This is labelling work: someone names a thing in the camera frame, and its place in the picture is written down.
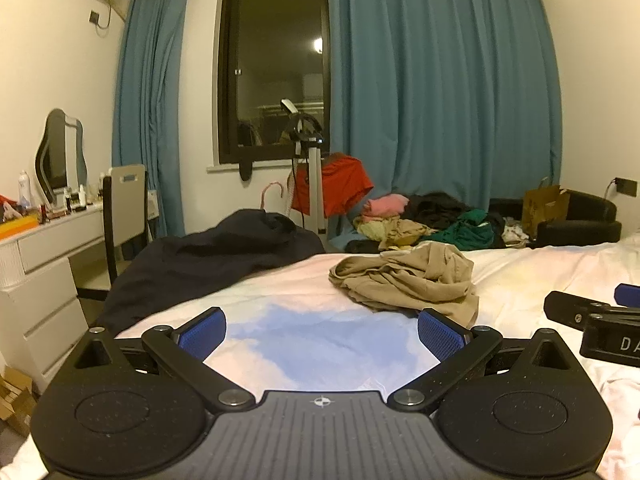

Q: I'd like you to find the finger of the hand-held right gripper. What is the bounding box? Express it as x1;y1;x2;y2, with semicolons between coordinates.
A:
544;290;640;333
614;283;640;307

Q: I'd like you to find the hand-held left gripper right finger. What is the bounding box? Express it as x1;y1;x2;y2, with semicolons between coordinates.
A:
387;308;576;411

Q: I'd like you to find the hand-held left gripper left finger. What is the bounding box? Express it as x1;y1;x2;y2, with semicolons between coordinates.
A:
72;306;258;411

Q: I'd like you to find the beige t-shirt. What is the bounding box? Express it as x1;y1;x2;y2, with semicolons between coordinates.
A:
328;241;480;328

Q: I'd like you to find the black clothes pile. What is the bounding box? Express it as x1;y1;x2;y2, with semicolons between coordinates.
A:
400;191;506;233

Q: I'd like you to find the dark navy jacket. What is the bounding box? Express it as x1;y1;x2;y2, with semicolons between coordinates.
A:
97;208;326;336

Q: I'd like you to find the black armchair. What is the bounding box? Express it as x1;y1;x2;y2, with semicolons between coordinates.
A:
487;190;623;248

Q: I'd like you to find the white patterned cloth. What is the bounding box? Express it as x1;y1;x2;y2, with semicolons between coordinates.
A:
502;217;531;248

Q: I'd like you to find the green cloth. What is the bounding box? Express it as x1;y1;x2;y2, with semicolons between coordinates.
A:
427;209;506;252

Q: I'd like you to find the brown paper bag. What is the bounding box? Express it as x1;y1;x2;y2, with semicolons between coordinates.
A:
521;177;571;238

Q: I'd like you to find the yellow floral cloth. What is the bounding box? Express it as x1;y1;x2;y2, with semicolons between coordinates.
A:
352;215;436;251

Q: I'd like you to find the white bed sheet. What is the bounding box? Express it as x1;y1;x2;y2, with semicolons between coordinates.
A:
10;240;640;480

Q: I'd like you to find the blue cloth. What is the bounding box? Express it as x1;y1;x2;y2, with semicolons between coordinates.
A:
330;220;361;251

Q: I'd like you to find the pink cloth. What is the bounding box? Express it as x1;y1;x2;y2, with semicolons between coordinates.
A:
362;194;411;221

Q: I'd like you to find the white dresser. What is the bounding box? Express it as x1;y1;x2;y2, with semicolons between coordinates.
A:
0;205;108;393

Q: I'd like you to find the red cloth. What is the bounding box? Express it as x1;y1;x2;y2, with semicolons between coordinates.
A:
291;152;375;218

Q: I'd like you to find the group of cosmetic bottles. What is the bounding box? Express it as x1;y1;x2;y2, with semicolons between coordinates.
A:
37;185;103;221

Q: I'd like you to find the silver stand with hanger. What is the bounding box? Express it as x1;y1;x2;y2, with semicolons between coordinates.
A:
280;99;331;236

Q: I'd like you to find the cardboard box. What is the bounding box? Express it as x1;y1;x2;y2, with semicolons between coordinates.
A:
0;365;38;438

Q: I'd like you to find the orange box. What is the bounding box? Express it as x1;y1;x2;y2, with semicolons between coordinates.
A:
0;215;40;241

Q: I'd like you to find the narrow blue curtain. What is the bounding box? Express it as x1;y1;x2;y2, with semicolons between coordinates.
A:
111;0;193;238

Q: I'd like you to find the wavy framed mirror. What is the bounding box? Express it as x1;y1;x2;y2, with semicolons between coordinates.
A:
34;108;88;206

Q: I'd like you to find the wide blue curtain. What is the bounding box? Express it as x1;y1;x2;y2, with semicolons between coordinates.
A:
325;0;563;241

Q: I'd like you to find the dark framed window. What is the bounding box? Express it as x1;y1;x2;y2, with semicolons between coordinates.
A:
216;0;332;166

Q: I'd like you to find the pink umbrella handle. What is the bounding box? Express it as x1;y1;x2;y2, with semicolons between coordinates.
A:
261;182;285;211

